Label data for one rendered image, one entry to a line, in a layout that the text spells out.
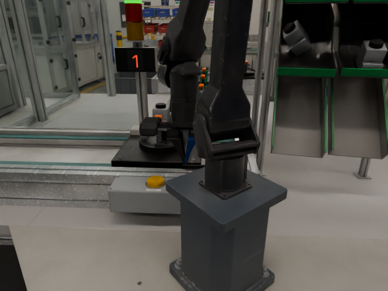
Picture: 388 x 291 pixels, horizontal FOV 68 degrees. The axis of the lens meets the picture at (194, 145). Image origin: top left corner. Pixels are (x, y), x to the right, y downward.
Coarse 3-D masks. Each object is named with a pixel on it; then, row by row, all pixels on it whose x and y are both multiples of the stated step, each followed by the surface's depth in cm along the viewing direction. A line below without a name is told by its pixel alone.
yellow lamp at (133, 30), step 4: (128, 24) 84; (132, 24) 84; (136, 24) 84; (140, 24) 84; (128, 28) 84; (132, 28) 84; (136, 28) 84; (140, 28) 85; (128, 32) 85; (132, 32) 84; (136, 32) 84; (140, 32) 85; (128, 36) 85; (132, 36) 85; (136, 36) 85; (140, 36) 86
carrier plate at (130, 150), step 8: (136, 136) 94; (128, 144) 87; (136, 144) 87; (120, 152) 82; (128, 152) 82; (136, 152) 82; (144, 152) 82; (176, 152) 82; (192, 152) 82; (112, 160) 77; (120, 160) 77; (128, 160) 77; (136, 160) 77; (144, 160) 77; (152, 160) 77; (160, 160) 77; (168, 160) 77; (176, 160) 77; (192, 160) 77; (200, 160) 77; (168, 168) 77; (176, 168) 77
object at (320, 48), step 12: (288, 12) 86; (300, 12) 85; (312, 12) 85; (324, 12) 84; (312, 24) 87; (324, 24) 84; (312, 36) 82; (324, 36) 81; (288, 48) 79; (312, 48) 78; (324, 48) 77; (288, 60) 75; (300, 60) 74; (312, 60) 74; (324, 60) 73; (288, 72) 70; (300, 72) 69; (312, 72) 68; (324, 72) 68
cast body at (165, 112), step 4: (156, 104) 82; (160, 104) 82; (164, 104) 82; (156, 108) 82; (160, 108) 82; (164, 108) 82; (168, 108) 83; (152, 112) 82; (156, 112) 82; (160, 112) 82; (164, 112) 82; (168, 112) 83; (152, 116) 82; (164, 116) 82; (168, 116) 83; (164, 120) 82; (168, 120) 83
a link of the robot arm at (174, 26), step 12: (180, 0) 49; (192, 0) 46; (204, 0) 47; (180, 12) 50; (192, 12) 48; (204, 12) 49; (168, 24) 53; (180, 24) 50; (192, 24) 50; (180, 36) 51; (192, 36) 52; (204, 36) 53; (180, 48) 53; (192, 48) 54; (180, 60) 56
